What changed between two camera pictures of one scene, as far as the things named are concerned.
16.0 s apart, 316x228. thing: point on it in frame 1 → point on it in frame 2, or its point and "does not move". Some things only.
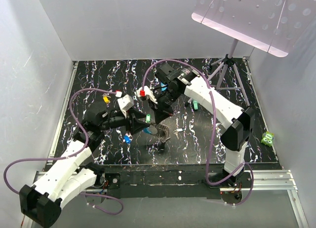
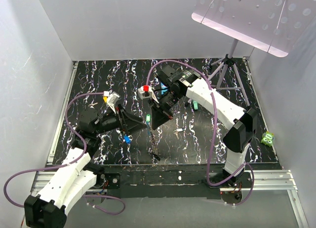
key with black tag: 177,131 does not move
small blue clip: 127,139 does not move
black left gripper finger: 137,115 → 126,117
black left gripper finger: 137,125 does not move
